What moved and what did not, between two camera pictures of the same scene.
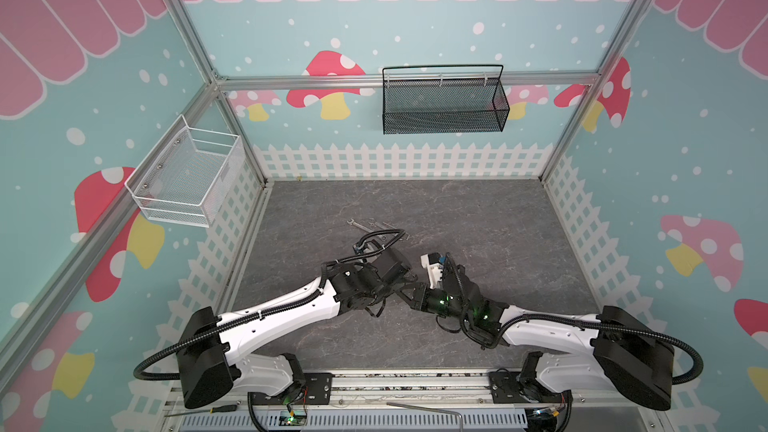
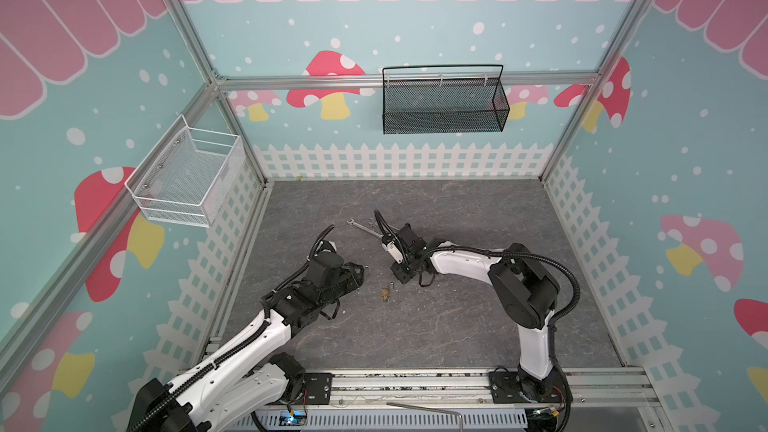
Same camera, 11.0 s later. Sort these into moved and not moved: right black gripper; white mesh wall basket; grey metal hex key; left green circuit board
Moved: right black gripper
Not moved: white mesh wall basket; grey metal hex key; left green circuit board
